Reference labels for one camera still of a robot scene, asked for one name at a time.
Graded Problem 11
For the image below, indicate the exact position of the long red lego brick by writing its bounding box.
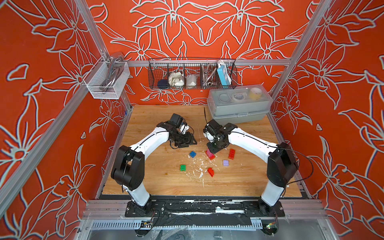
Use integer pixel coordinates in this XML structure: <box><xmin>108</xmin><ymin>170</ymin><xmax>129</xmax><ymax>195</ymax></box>
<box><xmin>205</xmin><ymin>150</ymin><xmax>216</xmax><ymax>160</ymax></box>
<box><xmin>228</xmin><ymin>149</ymin><xmax>236</xmax><ymax>160</ymax></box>

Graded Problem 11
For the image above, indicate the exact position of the green lego brick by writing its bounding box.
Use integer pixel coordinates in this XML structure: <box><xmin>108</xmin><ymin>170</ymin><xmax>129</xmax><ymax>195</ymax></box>
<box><xmin>180</xmin><ymin>165</ymin><xmax>187</xmax><ymax>172</ymax></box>

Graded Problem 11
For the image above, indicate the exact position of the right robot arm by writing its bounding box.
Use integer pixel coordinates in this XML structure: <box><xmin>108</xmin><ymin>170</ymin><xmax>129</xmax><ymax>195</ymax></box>
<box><xmin>203</xmin><ymin>120</ymin><xmax>299</xmax><ymax>209</ymax></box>

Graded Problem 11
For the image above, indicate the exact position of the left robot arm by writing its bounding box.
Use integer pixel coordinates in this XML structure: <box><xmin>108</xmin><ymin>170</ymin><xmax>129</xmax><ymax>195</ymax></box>
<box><xmin>111</xmin><ymin>120</ymin><xmax>197</xmax><ymax>211</ymax></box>

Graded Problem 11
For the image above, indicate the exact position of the red sloped lego brick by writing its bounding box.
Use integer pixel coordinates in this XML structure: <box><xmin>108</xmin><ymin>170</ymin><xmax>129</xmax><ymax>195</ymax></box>
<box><xmin>207</xmin><ymin>168</ymin><xmax>215</xmax><ymax>178</ymax></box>

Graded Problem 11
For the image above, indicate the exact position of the grey plastic storage box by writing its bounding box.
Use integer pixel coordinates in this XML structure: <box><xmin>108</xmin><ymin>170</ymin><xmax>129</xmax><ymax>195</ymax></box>
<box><xmin>207</xmin><ymin>85</ymin><xmax>273</xmax><ymax>126</ymax></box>

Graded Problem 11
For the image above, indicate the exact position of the blue white box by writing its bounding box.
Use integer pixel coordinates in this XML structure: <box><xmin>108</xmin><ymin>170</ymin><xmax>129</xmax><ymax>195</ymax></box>
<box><xmin>217</xmin><ymin>60</ymin><xmax>232</xmax><ymax>89</ymax></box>

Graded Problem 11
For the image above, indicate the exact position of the white crumpled bag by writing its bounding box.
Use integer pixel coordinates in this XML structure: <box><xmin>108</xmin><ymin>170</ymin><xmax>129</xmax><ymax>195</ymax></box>
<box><xmin>168</xmin><ymin>72</ymin><xmax>185</xmax><ymax>89</ymax></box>

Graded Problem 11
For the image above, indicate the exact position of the clear plastic bin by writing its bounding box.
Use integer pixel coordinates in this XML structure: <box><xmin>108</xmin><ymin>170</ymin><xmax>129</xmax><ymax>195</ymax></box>
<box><xmin>83</xmin><ymin>57</ymin><xmax>130</xmax><ymax>100</ymax></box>

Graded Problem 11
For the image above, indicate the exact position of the metal tool in bin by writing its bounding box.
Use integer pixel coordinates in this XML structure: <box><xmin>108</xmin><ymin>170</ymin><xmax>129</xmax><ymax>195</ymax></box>
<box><xmin>100</xmin><ymin>52</ymin><xmax>124</xmax><ymax>92</ymax></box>

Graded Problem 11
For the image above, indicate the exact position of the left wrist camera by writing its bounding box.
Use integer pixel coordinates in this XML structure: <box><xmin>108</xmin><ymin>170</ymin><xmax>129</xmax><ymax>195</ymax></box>
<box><xmin>170</xmin><ymin>114</ymin><xmax>190</xmax><ymax>135</ymax></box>

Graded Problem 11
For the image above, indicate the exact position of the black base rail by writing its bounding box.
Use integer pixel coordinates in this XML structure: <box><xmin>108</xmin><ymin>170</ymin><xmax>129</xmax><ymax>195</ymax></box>
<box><xmin>125</xmin><ymin>198</ymin><xmax>286</xmax><ymax>229</ymax></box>

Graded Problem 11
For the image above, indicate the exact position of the black wire basket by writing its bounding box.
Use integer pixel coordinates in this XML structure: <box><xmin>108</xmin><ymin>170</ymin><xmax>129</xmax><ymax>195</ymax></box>
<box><xmin>148</xmin><ymin>58</ymin><xmax>239</xmax><ymax>90</ymax></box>

